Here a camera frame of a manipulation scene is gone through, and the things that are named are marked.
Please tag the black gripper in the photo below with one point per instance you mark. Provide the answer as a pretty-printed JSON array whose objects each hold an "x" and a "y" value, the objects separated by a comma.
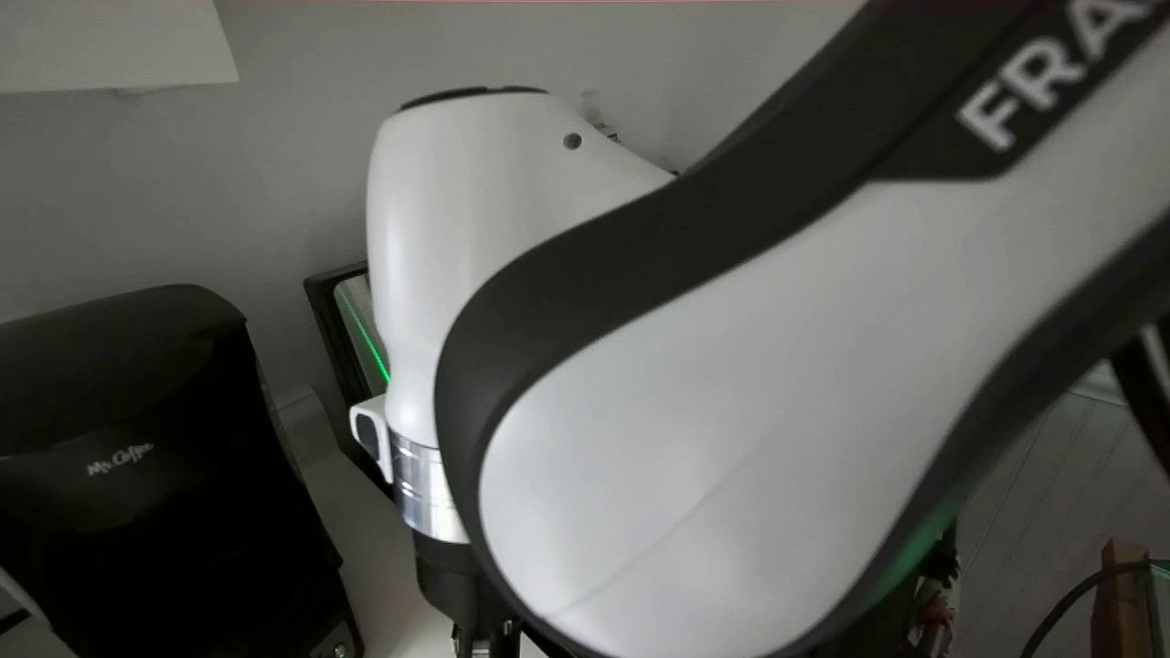
[{"x": 457, "y": 592}]

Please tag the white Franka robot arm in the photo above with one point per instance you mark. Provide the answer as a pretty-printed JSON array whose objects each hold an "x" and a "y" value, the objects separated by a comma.
[{"x": 754, "y": 404}]

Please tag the black coffee maker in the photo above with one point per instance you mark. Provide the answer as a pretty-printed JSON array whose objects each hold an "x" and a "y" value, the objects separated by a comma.
[{"x": 134, "y": 478}]

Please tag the wooden post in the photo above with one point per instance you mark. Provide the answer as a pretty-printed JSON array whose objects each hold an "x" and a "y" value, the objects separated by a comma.
[{"x": 1129, "y": 606}]

